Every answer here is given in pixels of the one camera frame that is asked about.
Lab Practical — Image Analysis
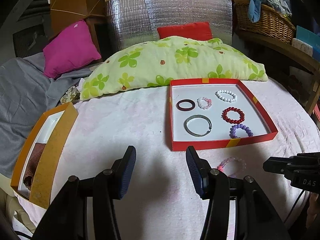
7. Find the silver grey bangle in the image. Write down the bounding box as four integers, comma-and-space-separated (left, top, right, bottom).
183, 114, 213, 138

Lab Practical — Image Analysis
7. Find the red shallow box lid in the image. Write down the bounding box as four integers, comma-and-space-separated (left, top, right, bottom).
169, 78, 278, 151

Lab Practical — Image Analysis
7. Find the dark red bangle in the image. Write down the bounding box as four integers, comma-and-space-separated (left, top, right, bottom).
176, 99, 195, 112

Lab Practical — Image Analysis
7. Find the orange cardboard box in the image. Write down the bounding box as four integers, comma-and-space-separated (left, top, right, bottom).
10, 102, 78, 209

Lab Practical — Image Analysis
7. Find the brown cloth in box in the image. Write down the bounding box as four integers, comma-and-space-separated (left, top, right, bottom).
23, 142, 46, 190

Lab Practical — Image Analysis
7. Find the green floral pillow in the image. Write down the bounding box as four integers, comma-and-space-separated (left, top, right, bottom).
80, 36, 268, 101

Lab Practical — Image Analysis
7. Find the grey blanket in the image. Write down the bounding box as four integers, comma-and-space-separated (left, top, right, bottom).
0, 53, 91, 178

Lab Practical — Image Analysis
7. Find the magenta cushion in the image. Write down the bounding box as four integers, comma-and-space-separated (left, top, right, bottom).
43, 20, 101, 79

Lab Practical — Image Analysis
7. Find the wicker basket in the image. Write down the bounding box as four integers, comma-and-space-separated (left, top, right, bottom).
234, 3, 296, 44

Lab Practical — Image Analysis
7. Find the red cushion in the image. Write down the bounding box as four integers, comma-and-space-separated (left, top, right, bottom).
157, 22, 213, 41

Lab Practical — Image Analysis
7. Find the silver foil insulation sheet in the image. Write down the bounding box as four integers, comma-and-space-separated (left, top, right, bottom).
105, 0, 232, 51

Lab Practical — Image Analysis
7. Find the blue cloth in basket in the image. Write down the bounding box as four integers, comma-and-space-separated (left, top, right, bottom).
248, 0, 265, 23

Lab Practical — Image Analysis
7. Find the wooden chair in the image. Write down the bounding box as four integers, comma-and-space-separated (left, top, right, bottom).
49, 0, 109, 56

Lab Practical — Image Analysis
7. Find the pale pink bead bracelet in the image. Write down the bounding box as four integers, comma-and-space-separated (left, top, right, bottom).
216, 156, 247, 178

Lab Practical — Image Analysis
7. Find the purple bead bracelet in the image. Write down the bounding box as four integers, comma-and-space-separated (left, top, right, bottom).
229, 123, 254, 139

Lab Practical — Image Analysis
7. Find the red bead bracelet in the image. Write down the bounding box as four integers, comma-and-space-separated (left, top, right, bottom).
221, 106, 246, 125

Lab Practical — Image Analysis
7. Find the pink white bead bracelet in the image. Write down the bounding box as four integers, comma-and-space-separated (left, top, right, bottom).
197, 96, 213, 110

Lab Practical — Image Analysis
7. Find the wooden side rail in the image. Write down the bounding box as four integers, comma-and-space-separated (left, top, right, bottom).
235, 29, 319, 116

